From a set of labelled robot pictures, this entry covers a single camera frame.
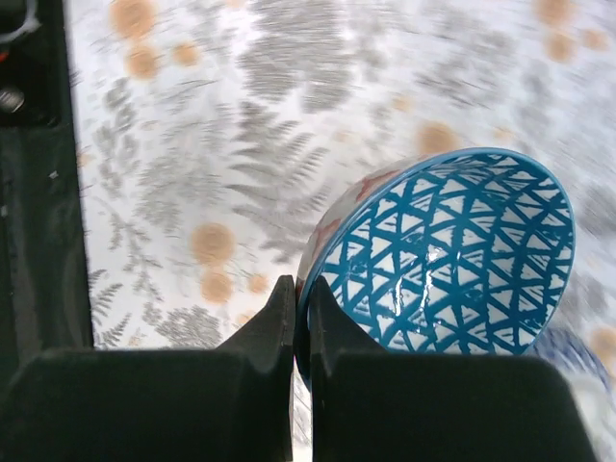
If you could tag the floral table mat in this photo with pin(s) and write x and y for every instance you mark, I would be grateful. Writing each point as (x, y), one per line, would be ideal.
(214, 135)

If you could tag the red patterned bowl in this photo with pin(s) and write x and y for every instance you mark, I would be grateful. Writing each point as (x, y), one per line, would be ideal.
(569, 354)

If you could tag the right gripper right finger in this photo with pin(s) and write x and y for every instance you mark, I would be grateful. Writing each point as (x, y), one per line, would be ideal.
(373, 405)

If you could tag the blue patterned bowl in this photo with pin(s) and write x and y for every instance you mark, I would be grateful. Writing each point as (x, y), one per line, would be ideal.
(468, 252)

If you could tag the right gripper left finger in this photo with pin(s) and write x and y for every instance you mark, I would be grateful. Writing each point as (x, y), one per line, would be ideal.
(229, 403)

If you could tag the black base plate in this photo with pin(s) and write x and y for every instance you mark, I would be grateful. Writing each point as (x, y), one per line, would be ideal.
(44, 279)

